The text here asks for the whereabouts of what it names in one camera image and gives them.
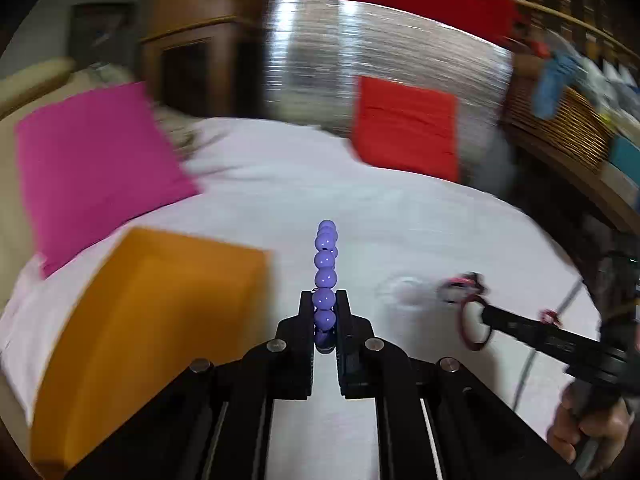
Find dark red hair tie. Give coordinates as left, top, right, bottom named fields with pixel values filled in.
left=458, top=294, right=497, bottom=352

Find pink black beaded hair tie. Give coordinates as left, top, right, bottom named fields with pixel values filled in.
left=436, top=272, right=486, bottom=305

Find purple bead bracelet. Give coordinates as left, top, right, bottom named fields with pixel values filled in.
left=311, top=219, right=342, bottom=354

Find right hand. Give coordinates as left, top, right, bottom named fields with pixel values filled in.
left=546, top=384, right=634, bottom=476

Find white pink bedspread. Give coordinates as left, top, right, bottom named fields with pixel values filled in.
left=1, top=118, right=579, bottom=479

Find orange box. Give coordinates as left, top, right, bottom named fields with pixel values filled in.
left=30, top=228, right=270, bottom=479

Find red pillow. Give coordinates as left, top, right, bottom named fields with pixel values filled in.
left=350, top=76, right=460, bottom=182

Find wicker shelf with clutter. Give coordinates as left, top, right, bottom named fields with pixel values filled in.
left=499, top=0, right=640, bottom=231

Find magenta pillow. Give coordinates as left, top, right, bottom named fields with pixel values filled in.
left=15, top=82, right=200, bottom=276

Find silver foil insulation sheet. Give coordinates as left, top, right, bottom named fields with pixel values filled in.
left=262, top=0, right=512, bottom=183

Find wooden cabinet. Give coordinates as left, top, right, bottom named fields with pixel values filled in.
left=141, top=0, right=266, bottom=117

